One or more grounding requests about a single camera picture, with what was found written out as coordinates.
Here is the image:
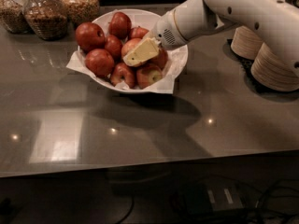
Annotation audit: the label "black power adapter box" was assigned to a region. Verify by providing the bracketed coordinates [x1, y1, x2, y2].
[181, 181, 247, 217]

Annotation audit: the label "near stack of paper bowls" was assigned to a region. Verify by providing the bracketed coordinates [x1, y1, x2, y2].
[250, 43, 299, 91]

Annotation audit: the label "red green apple front right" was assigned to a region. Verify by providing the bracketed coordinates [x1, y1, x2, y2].
[136, 63, 163, 89]

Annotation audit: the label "red green apple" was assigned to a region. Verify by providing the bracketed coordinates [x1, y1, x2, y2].
[136, 63, 163, 89]
[149, 49, 168, 69]

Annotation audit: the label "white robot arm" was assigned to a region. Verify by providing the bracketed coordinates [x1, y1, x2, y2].
[123, 0, 299, 76]

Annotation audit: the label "white paper liner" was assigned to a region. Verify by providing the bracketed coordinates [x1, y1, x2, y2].
[65, 8, 187, 95]

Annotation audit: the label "red apple front middle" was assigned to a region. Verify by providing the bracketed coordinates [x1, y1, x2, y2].
[110, 63, 135, 89]

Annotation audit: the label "red apple top right small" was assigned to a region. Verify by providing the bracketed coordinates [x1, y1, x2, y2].
[129, 26, 149, 39]

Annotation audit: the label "leftmost glass jar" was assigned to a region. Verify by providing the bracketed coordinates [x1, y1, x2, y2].
[0, 0, 30, 34]

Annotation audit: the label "stack of paper bowls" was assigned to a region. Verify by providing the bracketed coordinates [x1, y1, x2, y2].
[250, 43, 299, 91]
[231, 26, 263, 60]

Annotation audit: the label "red apple front left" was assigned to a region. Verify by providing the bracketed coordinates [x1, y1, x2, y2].
[85, 49, 115, 77]

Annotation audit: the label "red apple far left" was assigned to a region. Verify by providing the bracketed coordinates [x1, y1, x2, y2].
[75, 22, 106, 52]

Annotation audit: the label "far stack of paper bowls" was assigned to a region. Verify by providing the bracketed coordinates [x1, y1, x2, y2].
[231, 26, 263, 60]

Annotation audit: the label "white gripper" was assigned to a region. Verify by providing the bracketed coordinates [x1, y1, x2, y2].
[123, 0, 218, 67]

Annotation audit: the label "white bowl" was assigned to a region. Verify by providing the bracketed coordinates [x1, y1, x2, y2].
[77, 8, 189, 95]

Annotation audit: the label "black cables on floor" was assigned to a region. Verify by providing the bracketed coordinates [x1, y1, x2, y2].
[115, 175, 299, 224]

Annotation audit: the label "black mat under stacks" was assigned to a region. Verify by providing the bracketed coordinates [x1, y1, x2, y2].
[234, 53, 299, 93]

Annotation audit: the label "red apple middle small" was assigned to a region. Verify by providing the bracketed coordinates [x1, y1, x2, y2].
[105, 35, 122, 60]

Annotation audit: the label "red apple small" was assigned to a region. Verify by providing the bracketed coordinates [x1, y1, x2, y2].
[129, 26, 149, 39]
[105, 35, 122, 60]

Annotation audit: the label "pale red apple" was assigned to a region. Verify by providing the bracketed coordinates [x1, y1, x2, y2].
[121, 38, 141, 57]

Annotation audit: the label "glass jar with cereal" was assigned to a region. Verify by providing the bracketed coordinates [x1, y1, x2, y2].
[62, 0, 100, 26]

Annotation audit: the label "glass jar with granola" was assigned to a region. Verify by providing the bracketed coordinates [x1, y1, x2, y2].
[22, 0, 68, 40]

